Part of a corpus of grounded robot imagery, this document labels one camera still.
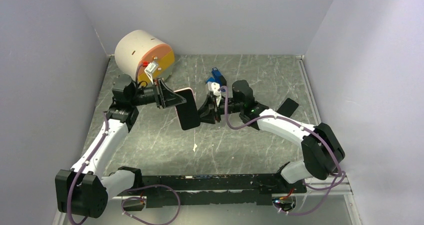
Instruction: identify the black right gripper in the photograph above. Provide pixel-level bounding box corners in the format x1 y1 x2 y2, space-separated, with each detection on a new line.
194 95 244 125

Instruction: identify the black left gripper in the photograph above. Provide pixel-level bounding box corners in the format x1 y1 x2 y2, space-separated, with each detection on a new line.
129 78 187 109

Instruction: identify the black smartphone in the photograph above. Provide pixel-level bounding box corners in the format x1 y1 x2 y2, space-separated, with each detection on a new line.
276 97 299 118
175 108 201 131

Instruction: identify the pink phone case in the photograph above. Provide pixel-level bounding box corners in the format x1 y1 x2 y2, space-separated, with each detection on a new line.
174 87 197 110

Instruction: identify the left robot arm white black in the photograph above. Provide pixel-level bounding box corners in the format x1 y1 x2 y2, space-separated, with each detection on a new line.
54 74 187 225

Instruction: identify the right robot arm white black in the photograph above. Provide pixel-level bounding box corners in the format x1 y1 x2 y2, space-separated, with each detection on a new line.
198 80 346 193

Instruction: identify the blue and black gadget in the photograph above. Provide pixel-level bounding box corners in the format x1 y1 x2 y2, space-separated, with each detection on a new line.
211 67 227 86

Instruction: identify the round cream drawer cabinet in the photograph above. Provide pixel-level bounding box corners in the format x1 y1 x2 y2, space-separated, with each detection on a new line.
114 29 175 83

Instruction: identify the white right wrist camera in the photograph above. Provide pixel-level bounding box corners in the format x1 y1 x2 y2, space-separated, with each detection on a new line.
206 81 222 107

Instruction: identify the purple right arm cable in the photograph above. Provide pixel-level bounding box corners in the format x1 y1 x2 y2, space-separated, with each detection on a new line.
219 85 347 217

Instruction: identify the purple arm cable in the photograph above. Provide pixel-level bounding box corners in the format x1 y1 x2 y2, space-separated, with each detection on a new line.
66 64 181 225
219 85 347 217

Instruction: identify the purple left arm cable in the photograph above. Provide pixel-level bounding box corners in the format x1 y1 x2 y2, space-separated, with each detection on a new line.
66 64 181 225

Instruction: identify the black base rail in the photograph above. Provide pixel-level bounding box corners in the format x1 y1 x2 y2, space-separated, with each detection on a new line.
133 173 307 208

